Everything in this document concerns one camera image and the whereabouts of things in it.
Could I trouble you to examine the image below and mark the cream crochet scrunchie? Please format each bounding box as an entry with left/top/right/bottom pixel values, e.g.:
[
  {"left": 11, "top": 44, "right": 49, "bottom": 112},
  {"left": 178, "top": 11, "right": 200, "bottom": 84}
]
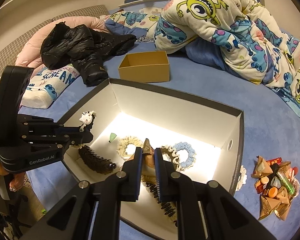
[{"left": 117, "top": 136, "right": 144, "bottom": 161}]

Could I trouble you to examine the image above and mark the red candy packet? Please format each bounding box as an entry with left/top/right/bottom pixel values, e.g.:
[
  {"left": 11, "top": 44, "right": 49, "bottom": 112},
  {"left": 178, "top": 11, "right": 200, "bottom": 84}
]
[{"left": 266, "top": 157, "right": 282, "bottom": 166}]

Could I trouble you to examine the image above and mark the pink quilted blanket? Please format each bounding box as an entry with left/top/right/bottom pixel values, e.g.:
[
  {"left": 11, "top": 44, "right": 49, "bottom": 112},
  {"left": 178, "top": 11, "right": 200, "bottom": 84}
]
[{"left": 0, "top": 16, "right": 113, "bottom": 100}]

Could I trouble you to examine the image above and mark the small brown cardboard box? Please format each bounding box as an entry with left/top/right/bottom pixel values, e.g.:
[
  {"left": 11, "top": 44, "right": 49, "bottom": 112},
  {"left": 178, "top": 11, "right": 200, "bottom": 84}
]
[{"left": 118, "top": 51, "right": 170, "bottom": 83}]

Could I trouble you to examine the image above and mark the brown pyramid snack packet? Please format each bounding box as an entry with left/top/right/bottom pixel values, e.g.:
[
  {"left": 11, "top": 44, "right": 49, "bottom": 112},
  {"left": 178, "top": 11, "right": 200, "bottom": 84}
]
[
  {"left": 275, "top": 186, "right": 290, "bottom": 205},
  {"left": 251, "top": 155, "right": 273, "bottom": 178},
  {"left": 128, "top": 137, "right": 155, "bottom": 181}
]

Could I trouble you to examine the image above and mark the person left hand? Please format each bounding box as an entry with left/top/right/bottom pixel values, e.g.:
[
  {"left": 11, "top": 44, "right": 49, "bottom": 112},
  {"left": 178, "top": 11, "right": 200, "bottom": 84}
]
[{"left": 0, "top": 160, "right": 27, "bottom": 193}]

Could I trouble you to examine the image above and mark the light blue crochet scrunchie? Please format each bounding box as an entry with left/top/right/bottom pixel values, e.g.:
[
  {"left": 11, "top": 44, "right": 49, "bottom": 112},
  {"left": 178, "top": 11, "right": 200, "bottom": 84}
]
[{"left": 172, "top": 142, "right": 196, "bottom": 171}]

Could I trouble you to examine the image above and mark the orange round candy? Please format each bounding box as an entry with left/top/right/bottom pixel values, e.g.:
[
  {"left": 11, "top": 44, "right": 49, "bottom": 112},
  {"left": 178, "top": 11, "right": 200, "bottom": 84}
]
[{"left": 267, "top": 187, "right": 278, "bottom": 198}]

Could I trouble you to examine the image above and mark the white lace scrunchie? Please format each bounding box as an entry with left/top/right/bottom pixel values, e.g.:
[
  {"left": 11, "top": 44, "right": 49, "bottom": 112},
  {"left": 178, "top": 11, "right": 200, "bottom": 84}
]
[{"left": 236, "top": 165, "right": 247, "bottom": 191}]

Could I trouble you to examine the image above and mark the scream print pillow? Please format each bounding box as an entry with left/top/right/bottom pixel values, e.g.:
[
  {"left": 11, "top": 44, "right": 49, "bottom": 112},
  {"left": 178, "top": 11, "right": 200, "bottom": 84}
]
[{"left": 21, "top": 64, "right": 80, "bottom": 109}]

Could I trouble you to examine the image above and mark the green snack stick packet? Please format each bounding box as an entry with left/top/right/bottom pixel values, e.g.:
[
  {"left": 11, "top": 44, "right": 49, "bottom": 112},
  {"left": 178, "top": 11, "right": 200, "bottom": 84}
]
[{"left": 276, "top": 171, "right": 295, "bottom": 196}]

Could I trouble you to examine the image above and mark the black puffer jacket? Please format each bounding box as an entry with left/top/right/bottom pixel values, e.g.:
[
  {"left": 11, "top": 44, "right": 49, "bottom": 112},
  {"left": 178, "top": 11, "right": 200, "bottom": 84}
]
[{"left": 40, "top": 22, "right": 137, "bottom": 87}]

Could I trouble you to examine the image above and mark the monster cartoon comforter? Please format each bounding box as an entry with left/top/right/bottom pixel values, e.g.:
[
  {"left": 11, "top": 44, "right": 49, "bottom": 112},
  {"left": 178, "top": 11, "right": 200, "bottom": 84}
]
[{"left": 154, "top": 0, "right": 300, "bottom": 118}]

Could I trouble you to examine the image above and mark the small green hair clip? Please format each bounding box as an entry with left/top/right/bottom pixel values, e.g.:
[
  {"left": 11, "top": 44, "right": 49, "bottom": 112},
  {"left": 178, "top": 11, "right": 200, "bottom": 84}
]
[{"left": 109, "top": 133, "right": 117, "bottom": 143}]

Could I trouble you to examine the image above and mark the dark open shoe box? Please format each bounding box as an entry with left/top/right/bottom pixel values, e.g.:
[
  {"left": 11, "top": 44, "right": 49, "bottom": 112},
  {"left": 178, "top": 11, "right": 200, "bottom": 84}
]
[{"left": 57, "top": 77, "right": 246, "bottom": 240}]

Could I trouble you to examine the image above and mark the brown lace trim scrunchie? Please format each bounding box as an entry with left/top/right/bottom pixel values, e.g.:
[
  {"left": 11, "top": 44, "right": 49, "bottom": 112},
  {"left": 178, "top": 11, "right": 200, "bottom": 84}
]
[{"left": 161, "top": 145, "right": 180, "bottom": 171}]

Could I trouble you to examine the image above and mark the white cat hair tie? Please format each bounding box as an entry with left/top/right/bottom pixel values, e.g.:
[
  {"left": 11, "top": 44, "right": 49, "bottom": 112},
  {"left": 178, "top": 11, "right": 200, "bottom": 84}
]
[{"left": 78, "top": 110, "right": 97, "bottom": 132}]

